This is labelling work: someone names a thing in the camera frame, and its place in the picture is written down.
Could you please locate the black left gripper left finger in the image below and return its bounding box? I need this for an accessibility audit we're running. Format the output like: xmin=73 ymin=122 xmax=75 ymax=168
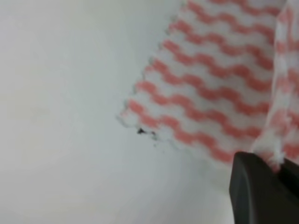
xmin=229 ymin=152 xmax=299 ymax=224

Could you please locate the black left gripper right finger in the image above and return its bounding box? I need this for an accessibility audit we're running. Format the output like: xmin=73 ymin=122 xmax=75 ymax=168
xmin=279 ymin=159 xmax=299 ymax=198

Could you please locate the pink white wavy-striped towel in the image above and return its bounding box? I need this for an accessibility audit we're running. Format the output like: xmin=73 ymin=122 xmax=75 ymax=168
xmin=120 ymin=0 xmax=299 ymax=166

